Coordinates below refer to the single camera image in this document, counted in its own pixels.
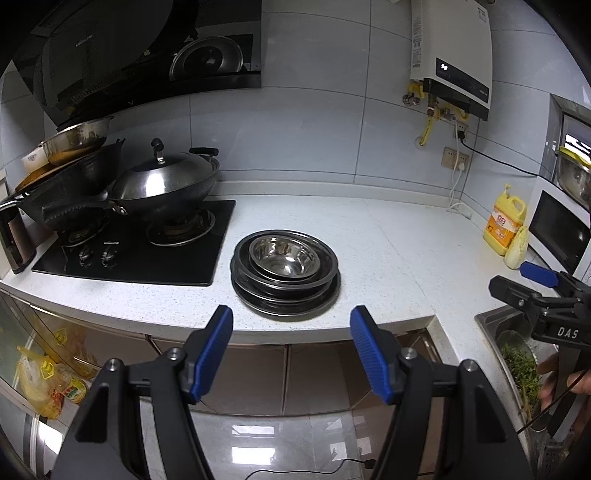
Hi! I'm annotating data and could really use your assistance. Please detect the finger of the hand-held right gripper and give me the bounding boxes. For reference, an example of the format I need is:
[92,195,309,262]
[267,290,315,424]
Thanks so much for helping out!
[519,261,591,302]
[488,274,580,320]

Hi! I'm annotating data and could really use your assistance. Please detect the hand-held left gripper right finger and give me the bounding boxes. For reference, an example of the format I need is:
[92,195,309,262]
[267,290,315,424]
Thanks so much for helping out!
[349,305,536,480]

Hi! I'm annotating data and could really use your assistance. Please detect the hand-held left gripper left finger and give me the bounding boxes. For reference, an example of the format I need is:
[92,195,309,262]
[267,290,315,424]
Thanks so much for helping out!
[50,305,234,480]

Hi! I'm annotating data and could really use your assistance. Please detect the large steel plate with label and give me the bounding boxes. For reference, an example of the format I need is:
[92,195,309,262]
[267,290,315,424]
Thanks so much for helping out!
[232,265,341,318]

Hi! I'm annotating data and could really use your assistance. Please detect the medium steel plate with label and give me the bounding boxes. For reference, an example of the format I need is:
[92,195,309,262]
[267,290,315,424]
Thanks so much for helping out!
[233,229,339,295]

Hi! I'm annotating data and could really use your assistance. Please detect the large steel bowl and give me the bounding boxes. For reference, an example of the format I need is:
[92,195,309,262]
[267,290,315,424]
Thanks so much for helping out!
[249,236,321,280]

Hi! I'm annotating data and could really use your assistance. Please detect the person's right hand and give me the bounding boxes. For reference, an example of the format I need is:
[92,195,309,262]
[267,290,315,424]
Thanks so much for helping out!
[537,353,591,408]

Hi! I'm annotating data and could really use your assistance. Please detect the steel sink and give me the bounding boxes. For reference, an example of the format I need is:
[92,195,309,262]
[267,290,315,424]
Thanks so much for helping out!
[475,307,591,462]

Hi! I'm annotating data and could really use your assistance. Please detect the white microwave oven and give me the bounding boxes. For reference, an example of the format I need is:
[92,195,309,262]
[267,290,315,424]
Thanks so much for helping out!
[526,189,591,278]

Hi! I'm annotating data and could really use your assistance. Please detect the yellow dish soap bottle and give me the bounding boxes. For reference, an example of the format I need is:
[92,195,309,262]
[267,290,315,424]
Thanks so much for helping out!
[483,184,528,257]

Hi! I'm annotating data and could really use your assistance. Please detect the green vegetables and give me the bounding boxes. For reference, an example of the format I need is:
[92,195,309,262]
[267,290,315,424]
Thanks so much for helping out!
[501,342,546,403]

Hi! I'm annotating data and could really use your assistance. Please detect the steel basin with yellow colander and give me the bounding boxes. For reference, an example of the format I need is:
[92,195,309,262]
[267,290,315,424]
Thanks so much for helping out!
[554,145,591,207]

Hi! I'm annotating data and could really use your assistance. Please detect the black gas stove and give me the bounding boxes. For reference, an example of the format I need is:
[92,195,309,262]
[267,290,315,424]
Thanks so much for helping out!
[31,199,237,287]

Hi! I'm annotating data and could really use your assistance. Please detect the steel wok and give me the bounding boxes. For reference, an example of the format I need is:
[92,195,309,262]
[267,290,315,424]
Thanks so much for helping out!
[108,147,221,217]

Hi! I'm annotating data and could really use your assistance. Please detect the yellow plastic bag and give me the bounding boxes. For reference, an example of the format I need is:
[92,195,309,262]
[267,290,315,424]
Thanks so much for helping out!
[16,346,88,421]

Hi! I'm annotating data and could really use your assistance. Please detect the steel wok lid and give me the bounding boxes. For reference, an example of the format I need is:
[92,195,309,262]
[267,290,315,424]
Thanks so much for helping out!
[111,137,218,202]

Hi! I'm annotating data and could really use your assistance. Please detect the brass pipe valves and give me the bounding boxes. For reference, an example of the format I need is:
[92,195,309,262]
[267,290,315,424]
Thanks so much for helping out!
[403,78,469,124]

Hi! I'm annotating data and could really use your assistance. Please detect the black frying pan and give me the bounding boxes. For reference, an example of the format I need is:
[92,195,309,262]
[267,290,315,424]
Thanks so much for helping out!
[0,138,129,234]

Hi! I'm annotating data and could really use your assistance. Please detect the wide steel basin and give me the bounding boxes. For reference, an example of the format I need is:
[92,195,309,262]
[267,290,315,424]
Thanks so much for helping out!
[39,115,115,156]

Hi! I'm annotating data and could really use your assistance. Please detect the white cup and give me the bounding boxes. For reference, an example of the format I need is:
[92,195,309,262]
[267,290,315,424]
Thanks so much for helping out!
[21,147,49,174]

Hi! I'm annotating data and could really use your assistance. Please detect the steel pot lid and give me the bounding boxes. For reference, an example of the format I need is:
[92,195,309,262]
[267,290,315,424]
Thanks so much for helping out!
[168,36,244,81]

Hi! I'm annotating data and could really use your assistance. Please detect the black range hood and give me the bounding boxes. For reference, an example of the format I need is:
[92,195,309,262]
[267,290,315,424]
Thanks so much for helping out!
[9,0,263,131]

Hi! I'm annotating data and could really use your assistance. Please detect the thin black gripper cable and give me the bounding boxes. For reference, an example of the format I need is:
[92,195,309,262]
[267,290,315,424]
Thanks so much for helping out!
[517,369,588,435]

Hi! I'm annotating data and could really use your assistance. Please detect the white power cable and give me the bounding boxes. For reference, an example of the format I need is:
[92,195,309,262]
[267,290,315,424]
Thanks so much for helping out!
[447,161,472,215]

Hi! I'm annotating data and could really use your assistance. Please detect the black power cable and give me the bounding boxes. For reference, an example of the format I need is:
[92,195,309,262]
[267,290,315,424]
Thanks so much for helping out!
[456,121,555,178]

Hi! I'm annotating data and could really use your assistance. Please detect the metal wall shelf frame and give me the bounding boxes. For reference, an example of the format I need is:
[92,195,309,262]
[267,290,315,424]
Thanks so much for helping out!
[545,95,591,208]

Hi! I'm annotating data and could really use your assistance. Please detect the beige wall outlet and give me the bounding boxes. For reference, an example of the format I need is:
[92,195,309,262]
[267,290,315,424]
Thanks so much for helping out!
[442,147,471,171]

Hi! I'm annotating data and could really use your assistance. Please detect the white wall water heater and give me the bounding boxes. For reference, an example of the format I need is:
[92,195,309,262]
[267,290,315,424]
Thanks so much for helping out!
[410,0,492,121]

